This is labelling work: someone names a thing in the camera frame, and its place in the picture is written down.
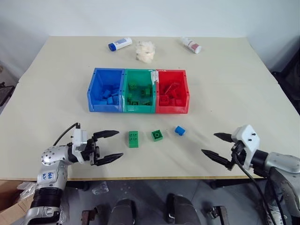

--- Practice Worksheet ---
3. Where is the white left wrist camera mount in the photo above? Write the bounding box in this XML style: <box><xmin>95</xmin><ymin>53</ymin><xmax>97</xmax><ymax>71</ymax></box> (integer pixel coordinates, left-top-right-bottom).
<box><xmin>71</xmin><ymin>128</ymin><xmax>89</xmax><ymax>164</ymax></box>

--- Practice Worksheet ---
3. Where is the long red building block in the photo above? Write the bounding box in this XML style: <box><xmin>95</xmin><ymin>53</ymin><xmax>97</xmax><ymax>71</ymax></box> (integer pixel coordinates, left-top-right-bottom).
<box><xmin>165</xmin><ymin>82</ymin><xmax>180</xmax><ymax>95</ymax></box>

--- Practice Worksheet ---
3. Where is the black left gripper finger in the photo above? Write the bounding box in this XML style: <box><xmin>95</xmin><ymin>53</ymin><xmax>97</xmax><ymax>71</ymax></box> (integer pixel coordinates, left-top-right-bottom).
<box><xmin>93</xmin><ymin>130</ymin><xmax>120</xmax><ymax>142</ymax></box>
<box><xmin>94</xmin><ymin>153</ymin><xmax>124</xmax><ymax>167</ymax></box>

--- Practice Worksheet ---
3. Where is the clear plastic bag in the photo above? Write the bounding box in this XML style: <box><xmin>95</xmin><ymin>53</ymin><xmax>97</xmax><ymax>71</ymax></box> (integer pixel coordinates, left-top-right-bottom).
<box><xmin>91</xmin><ymin>181</ymin><xmax>110</xmax><ymax>195</ymax></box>

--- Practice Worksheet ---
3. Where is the brown cardboard box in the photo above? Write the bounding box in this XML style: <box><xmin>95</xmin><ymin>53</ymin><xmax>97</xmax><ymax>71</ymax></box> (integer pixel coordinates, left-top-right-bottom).
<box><xmin>0</xmin><ymin>180</ymin><xmax>36</xmax><ymax>218</ymax></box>

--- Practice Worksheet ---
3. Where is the dark rounded shape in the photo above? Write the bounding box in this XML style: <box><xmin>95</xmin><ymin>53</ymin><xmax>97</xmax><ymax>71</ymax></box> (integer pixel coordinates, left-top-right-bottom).
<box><xmin>110</xmin><ymin>199</ymin><xmax>137</xmax><ymax>225</ymax></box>
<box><xmin>165</xmin><ymin>193</ymin><xmax>200</xmax><ymax>225</ymax></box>

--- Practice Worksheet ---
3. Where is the small blue building block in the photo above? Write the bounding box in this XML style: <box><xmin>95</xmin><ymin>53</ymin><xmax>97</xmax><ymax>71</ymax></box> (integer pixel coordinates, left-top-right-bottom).
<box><xmin>174</xmin><ymin>126</ymin><xmax>187</xmax><ymax>137</ymax></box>

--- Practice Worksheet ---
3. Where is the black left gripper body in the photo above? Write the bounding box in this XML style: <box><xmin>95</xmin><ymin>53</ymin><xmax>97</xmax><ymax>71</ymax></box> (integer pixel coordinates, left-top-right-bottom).
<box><xmin>82</xmin><ymin>136</ymin><xmax>101</xmax><ymax>166</ymax></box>

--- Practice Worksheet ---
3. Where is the rusty metal foot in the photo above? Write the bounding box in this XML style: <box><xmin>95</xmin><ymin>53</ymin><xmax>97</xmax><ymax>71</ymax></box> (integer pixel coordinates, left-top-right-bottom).
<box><xmin>202</xmin><ymin>205</ymin><xmax>229</xmax><ymax>225</ymax></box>
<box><xmin>82</xmin><ymin>205</ymin><xmax>111</xmax><ymax>225</ymax></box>

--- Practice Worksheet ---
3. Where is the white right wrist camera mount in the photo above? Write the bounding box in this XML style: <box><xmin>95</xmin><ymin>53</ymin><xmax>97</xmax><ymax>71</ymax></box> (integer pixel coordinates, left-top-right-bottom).
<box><xmin>232</xmin><ymin>124</ymin><xmax>261</xmax><ymax>171</ymax></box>

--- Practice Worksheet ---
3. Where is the black table leg bar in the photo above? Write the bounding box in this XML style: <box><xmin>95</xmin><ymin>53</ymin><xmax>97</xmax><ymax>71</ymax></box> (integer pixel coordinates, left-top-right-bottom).
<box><xmin>65</xmin><ymin>180</ymin><xmax>90</xmax><ymax>192</ymax></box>
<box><xmin>208</xmin><ymin>179</ymin><xmax>249</xmax><ymax>190</ymax></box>

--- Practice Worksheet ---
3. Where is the white tube with blue cap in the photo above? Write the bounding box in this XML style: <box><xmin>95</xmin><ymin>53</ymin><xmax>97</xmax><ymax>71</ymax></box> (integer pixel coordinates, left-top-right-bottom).
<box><xmin>107</xmin><ymin>37</ymin><xmax>133</xmax><ymax>51</ymax></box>

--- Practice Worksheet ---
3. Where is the crumpled clear plastic wrap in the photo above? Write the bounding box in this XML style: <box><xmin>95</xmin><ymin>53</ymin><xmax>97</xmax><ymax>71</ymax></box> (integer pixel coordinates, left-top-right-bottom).
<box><xmin>17</xmin><ymin>181</ymin><xmax>38</xmax><ymax>198</ymax></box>

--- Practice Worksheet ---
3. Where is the square green building block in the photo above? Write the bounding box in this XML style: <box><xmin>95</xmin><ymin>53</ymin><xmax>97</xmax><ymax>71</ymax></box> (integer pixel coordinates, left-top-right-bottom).
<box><xmin>151</xmin><ymin>129</ymin><xmax>164</xmax><ymax>142</ymax></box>

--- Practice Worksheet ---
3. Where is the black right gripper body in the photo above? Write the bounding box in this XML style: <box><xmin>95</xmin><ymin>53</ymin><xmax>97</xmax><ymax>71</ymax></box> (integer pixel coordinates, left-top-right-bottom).
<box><xmin>230</xmin><ymin>140</ymin><xmax>247</xmax><ymax>168</ymax></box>

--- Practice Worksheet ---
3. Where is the green plastic bin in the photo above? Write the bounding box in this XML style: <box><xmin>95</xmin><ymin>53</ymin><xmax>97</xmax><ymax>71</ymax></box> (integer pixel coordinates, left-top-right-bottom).
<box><xmin>121</xmin><ymin>68</ymin><xmax>157</xmax><ymax>114</ymax></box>

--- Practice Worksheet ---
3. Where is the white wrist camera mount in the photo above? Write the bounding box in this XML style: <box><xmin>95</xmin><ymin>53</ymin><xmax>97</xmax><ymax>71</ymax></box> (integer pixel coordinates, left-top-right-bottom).
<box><xmin>71</xmin><ymin>128</ymin><xmax>89</xmax><ymax>164</ymax></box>
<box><xmin>232</xmin><ymin>124</ymin><xmax>261</xmax><ymax>171</ymax></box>

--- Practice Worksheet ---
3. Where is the red plastic bin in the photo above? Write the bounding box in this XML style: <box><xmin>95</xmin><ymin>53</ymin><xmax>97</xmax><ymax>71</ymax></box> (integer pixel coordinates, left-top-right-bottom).
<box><xmin>155</xmin><ymin>69</ymin><xmax>191</xmax><ymax>114</ymax></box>

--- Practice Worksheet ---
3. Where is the dark object on floor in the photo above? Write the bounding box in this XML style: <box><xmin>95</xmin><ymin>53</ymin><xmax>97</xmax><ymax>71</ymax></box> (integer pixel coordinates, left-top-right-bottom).
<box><xmin>0</xmin><ymin>60</ymin><xmax>15</xmax><ymax>106</ymax></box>

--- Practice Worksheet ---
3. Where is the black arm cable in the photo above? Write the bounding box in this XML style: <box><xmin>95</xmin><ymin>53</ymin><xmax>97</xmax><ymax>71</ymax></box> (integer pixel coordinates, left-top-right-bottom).
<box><xmin>53</xmin><ymin>122</ymin><xmax>82</xmax><ymax>146</ymax></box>
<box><xmin>231</xmin><ymin>144</ymin><xmax>283</xmax><ymax>225</ymax></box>

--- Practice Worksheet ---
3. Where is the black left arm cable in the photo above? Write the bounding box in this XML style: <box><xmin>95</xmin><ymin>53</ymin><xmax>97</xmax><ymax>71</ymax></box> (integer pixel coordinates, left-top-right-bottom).
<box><xmin>53</xmin><ymin>122</ymin><xmax>82</xmax><ymax>146</ymax></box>

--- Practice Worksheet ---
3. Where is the long green building block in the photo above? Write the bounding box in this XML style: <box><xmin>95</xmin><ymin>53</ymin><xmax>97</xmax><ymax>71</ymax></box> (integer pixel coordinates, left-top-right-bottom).
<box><xmin>127</xmin><ymin>130</ymin><xmax>140</xmax><ymax>149</ymax></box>

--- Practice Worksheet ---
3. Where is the black equipment beside table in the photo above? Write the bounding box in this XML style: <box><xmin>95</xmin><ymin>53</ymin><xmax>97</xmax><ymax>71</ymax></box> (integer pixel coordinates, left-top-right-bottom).
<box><xmin>271</xmin><ymin>41</ymin><xmax>300</xmax><ymax>114</ymax></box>

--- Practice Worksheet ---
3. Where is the blue plastic bin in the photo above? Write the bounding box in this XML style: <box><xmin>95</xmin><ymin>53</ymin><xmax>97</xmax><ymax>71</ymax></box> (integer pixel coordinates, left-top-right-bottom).
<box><xmin>87</xmin><ymin>67</ymin><xmax>126</xmax><ymax>113</ymax></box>

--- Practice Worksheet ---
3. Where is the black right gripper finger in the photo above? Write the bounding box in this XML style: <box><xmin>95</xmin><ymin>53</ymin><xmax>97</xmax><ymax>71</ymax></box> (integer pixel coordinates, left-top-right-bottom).
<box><xmin>201</xmin><ymin>149</ymin><xmax>233</xmax><ymax>170</ymax></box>
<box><xmin>213</xmin><ymin>132</ymin><xmax>235</xmax><ymax>143</ymax></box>

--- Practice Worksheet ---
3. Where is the white tube with red label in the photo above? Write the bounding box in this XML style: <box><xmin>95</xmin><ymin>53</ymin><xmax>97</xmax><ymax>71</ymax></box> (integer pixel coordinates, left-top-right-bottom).
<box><xmin>180</xmin><ymin>36</ymin><xmax>203</xmax><ymax>55</ymax></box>

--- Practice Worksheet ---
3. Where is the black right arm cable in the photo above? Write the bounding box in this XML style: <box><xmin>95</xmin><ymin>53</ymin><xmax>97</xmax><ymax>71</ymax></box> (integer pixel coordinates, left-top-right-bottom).
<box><xmin>231</xmin><ymin>144</ymin><xmax>283</xmax><ymax>225</ymax></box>

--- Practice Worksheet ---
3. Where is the crumpled white tissue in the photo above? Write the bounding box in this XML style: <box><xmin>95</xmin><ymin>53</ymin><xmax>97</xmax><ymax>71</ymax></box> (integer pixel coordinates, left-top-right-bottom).
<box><xmin>135</xmin><ymin>40</ymin><xmax>157</xmax><ymax>64</ymax></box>

